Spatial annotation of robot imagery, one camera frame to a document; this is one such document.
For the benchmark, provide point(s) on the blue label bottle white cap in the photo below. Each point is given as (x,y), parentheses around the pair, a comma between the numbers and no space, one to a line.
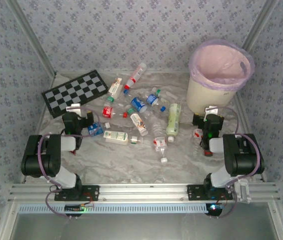
(94,129)

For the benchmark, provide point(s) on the pale green tea bottle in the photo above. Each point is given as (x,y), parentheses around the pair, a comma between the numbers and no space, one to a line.
(173,120)

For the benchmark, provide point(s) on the white bottle green label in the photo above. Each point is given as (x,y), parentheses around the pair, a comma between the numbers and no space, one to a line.
(116,136)

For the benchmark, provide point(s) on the white bottle orange print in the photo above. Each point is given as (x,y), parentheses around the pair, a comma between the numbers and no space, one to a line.
(115,87)
(139,124)

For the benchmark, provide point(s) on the ribbed clear bottle red-white label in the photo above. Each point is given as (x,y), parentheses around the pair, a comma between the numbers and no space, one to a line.
(159,141)

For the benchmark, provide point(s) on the clear bottle green cap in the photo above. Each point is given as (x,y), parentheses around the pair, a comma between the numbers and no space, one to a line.
(158,91)

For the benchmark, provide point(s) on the small clear plastic bottle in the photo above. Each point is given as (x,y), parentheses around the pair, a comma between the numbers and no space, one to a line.
(134,140)

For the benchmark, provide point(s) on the blue Pepsi label bottle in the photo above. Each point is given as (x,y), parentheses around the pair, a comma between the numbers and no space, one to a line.
(139,104)

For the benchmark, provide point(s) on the red cap white label bottle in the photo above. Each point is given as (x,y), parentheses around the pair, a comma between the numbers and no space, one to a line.
(136,73)

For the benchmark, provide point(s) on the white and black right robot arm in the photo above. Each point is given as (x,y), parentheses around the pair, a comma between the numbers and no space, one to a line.
(244,160)

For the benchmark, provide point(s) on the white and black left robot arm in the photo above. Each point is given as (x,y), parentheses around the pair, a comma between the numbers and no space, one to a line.
(44,160)

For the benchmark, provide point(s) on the cream plastic bin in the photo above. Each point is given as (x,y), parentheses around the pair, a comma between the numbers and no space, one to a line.
(206,100)

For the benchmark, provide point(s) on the red Coca-Cola label bottle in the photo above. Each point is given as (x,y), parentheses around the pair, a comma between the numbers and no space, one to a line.
(107,111)

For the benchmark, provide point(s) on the black grey checkerboard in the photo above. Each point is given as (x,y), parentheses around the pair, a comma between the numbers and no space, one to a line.
(76,92)

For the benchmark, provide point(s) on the blue label clear bottle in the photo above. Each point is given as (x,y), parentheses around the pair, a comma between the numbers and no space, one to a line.
(152,99)

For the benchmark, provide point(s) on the white plastic clamp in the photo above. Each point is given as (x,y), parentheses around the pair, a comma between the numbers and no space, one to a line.
(242,191)

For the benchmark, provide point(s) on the left controller board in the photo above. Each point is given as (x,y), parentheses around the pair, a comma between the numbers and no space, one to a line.
(74,208)

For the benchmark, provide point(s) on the controller board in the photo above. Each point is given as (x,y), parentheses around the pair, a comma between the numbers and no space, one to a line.
(214,210)
(74,208)

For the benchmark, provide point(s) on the right controller board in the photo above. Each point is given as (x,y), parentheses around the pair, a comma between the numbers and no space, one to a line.
(214,210)

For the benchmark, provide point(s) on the grey metal panel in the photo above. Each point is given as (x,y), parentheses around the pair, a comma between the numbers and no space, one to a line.
(144,227)

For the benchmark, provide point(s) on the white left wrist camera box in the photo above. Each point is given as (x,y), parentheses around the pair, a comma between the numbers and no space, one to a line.
(72,108)

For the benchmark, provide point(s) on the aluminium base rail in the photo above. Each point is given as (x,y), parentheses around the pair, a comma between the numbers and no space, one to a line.
(144,191)

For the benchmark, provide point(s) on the aluminium frame post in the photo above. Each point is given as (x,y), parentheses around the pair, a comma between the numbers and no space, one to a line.
(33,37)
(258,23)

